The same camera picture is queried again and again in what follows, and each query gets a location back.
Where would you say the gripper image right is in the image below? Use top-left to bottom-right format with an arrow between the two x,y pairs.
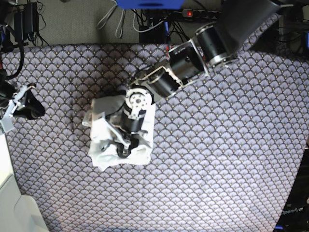
90,106 -> 149,160

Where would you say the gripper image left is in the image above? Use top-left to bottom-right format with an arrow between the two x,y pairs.
0,82 -> 45,135

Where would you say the white T-shirt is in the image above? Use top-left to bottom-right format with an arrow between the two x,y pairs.
82,95 -> 156,171

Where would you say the patterned purple table cloth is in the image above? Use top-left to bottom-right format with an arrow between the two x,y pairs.
7,16 -> 309,232

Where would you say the black box behind table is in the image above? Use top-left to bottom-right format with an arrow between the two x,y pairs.
139,21 -> 171,44

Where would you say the blue box overhead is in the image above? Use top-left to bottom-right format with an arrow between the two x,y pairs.
117,0 -> 184,10

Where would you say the black power strip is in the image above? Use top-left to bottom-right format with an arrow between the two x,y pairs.
182,9 -> 221,19

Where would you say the black case OpenArm label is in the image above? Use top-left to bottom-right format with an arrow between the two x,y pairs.
274,149 -> 309,232

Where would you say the grey cable bundle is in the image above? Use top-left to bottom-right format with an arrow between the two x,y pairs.
96,0 -> 127,39

